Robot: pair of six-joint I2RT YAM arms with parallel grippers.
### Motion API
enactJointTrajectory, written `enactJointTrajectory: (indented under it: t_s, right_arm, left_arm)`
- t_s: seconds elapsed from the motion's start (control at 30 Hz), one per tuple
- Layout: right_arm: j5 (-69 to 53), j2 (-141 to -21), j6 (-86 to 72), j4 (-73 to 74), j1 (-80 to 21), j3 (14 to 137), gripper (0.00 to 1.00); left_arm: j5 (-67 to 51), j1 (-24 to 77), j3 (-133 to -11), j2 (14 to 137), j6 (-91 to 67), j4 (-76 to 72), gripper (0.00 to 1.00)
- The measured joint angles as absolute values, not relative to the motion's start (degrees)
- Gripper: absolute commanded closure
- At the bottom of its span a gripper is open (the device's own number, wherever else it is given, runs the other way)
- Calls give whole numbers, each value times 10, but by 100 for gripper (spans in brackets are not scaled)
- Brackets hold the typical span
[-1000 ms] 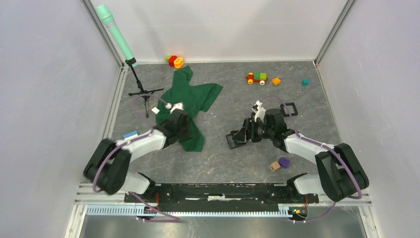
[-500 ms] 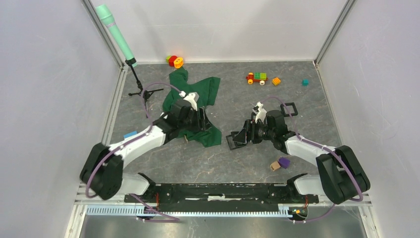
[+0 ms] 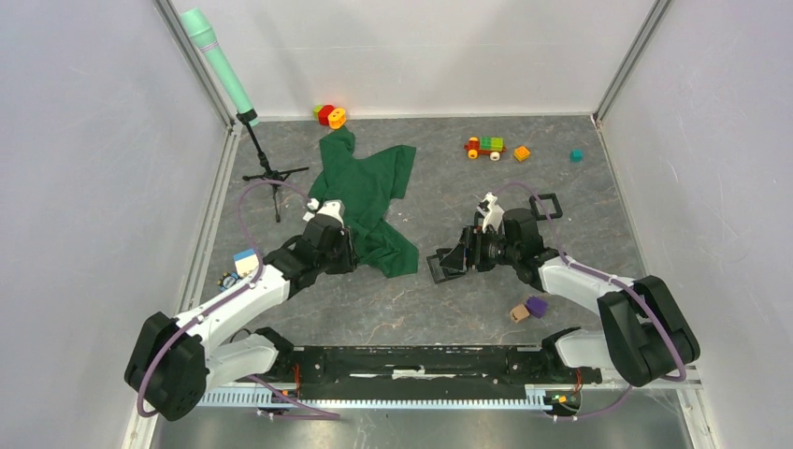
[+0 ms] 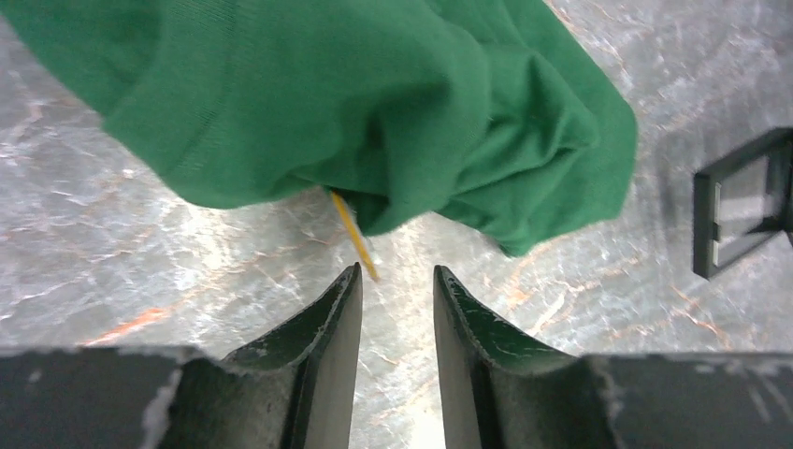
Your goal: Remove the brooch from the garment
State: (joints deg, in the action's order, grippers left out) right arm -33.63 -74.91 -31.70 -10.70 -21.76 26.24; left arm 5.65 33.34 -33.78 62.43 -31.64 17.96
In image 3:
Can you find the mint green microphone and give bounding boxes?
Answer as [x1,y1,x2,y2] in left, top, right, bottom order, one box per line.
[180,7,259,126]

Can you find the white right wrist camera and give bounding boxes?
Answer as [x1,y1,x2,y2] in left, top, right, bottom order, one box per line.
[474,192,504,232]

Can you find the black tripod microphone stand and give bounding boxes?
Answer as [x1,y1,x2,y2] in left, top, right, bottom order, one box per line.
[236,109,310,223]

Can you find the blue cartoon badge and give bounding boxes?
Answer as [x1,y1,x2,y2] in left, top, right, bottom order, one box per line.
[217,272,240,292]

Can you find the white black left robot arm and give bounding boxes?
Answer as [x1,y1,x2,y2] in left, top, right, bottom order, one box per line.
[123,212,356,421]

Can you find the orange toy brick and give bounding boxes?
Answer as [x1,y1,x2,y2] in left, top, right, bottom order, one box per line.
[512,146,531,163]

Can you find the black square frame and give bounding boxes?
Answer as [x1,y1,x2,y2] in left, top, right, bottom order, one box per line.
[529,193,564,221]

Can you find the tan wooden block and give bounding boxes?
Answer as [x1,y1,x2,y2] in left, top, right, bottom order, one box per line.
[510,304,531,323]

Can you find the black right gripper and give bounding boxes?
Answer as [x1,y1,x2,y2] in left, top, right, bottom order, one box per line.
[440,224,520,272]

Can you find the colourful toy brick car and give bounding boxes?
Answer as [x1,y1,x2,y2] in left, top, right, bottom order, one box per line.
[464,137,506,162]

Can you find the black display frame box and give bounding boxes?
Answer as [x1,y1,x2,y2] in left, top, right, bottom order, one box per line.
[426,248,468,284]

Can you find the blue white toy brick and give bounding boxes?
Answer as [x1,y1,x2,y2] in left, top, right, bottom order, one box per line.
[233,249,260,278]

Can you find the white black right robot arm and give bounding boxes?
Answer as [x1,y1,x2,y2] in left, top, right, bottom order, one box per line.
[427,209,701,387]

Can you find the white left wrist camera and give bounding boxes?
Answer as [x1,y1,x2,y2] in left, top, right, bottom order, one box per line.
[302,197,344,227]

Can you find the red orange green toy blocks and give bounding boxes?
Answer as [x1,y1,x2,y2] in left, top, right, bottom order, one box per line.
[313,104,347,130]

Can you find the purple toy block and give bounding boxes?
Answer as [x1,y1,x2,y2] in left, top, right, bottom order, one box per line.
[525,296,549,318]

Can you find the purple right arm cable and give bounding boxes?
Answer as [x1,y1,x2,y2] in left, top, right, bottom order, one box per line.
[492,181,688,423]

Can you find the green fabric garment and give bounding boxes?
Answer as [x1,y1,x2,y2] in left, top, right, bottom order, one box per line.
[309,127,419,278]

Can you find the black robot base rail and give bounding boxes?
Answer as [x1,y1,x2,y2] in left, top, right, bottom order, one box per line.
[255,327,602,400]

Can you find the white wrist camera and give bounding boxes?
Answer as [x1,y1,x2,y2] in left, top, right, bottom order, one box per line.
[302,197,344,227]
[474,192,504,232]

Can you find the teal small cube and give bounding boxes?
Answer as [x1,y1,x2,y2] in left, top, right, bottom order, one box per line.
[570,149,584,163]

